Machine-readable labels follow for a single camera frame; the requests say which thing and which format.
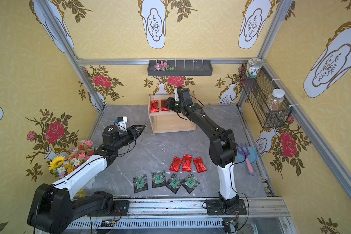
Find red tea bag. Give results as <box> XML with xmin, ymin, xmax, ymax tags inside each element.
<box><xmin>169</xmin><ymin>157</ymin><xmax>183</xmax><ymax>173</ymax></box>
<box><xmin>149</xmin><ymin>100</ymin><xmax>160</xmax><ymax>113</ymax></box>
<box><xmin>193</xmin><ymin>157</ymin><xmax>207</xmax><ymax>173</ymax></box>
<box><xmin>161</xmin><ymin>99</ymin><xmax>170</xmax><ymax>112</ymax></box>
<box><xmin>182</xmin><ymin>155</ymin><xmax>192</xmax><ymax>172</ymax></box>

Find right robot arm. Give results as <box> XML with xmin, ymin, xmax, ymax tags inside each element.
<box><xmin>165</xmin><ymin>87</ymin><xmax>239</xmax><ymax>210</ymax></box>

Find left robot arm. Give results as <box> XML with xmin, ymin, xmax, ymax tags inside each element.
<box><xmin>27</xmin><ymin>124</ymin><xmax>146</xmax><ymax>234</ymax></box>

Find wooden two-tier shelf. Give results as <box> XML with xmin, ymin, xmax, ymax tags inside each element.
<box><xmin>148</xmin><ymin>94</ymin><xmax>197</xmax><ymax>134</ymax></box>

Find green tea bag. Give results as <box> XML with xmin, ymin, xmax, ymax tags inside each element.
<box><xmin>133</xmin><ymin>174</ymin><xmax>148</xmax><ymax>194</ymax></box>
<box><xmin>151</xmin><ymin>171</ymin><xmax>166</xmax><ymax>188</ymax></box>
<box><xmin>181</xmin><ymin>173</ymin><xmax>200</xmax><ymax>194</ymax></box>
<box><xmin>166</xmin><ymin>173</ymin><xmax>182</xmax><ymax>194</ymax></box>

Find small pink flowers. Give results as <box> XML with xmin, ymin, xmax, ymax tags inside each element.
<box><xmin>154</xmin><ymin>61</ymin><xmax>175</xmax><ymax>71</ymax></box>

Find colourful flower bouquet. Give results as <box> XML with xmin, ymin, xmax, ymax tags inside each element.
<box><xmin>48</xmin><ymin>140</ymin><xmax>96</xmax><ymax>198</ymax></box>

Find purple pink garden fork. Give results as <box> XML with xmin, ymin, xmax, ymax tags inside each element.
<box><xmin>237</xmin><ymin>144</ymin><xmax>255</xmax><ymax>176</ymax></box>

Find white patterned jar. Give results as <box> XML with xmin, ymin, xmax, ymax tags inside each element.
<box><xmin>246</xmin><ymin>58</ymin><xmax>264</xmax><ymax>78</ymax></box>

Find left small circuit board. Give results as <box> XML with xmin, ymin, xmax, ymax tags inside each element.
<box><xmin>100</xmin><ymin>219</ymin><xmax>116</xmax><ymax>228</ymax></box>

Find small circuit board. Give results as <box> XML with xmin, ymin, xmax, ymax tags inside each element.
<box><xmin>100</xmin><ymin>219</ymin><xmax>116</xmax><ymax>228</ymax></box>
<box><xmin>222</xmin><ymin>220</ymin><xmax>237</xmax><ymax>234</ymax></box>

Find clear jar white lid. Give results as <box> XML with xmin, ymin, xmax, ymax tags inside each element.
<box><xmin>264</xmin><ymin>89</ymin><xmax>285</xmax><ymax>115</ymax></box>

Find right small circuit board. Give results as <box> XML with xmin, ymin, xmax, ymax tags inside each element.
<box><xmin>222</xmin><ymin>220</ymin><xmax>237</xmax><ymax>234</ymax></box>

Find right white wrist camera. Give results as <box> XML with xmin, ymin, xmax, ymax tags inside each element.
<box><xmin>175</xmin><ymin>88</ymin><xmax>179</xmax><ymax>101</ymax></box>

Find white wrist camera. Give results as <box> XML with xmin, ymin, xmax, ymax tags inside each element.
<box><xmin>115</xmin><ymin>117</ymin><xmax>128</xmax><ymax>131</ymax></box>
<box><xmin>175</xmin><ymin>88</ymin><xmax>179</xmax><ymax>101</ymax></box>

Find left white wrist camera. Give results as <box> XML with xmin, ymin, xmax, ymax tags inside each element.
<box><xmin>115</xmin><ymin>117</ymin><xmax>128</xmax><ymax>131</ymax></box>

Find grey wall tray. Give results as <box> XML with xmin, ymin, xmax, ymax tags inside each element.
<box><xmin>147</xmin><ymin>59</ymin><xmax>213</xmax><ymax>77</ymax></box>

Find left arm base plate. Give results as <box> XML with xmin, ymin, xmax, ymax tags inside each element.
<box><xmin>99</xmin><ymin>200</ymin><xmax>130</xmax><ymax>216</ymax></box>

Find black wire wall basket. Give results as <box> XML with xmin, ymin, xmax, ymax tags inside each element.
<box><xmin>237</xmin><ymin>64</ymin><xmax>293</xmax><ymax>129</ymax></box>

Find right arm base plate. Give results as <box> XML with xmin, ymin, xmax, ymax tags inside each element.
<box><xmin>203</xmin><ymin>199</ymin><xmax>248</xmax><ymax>215</ymax></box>

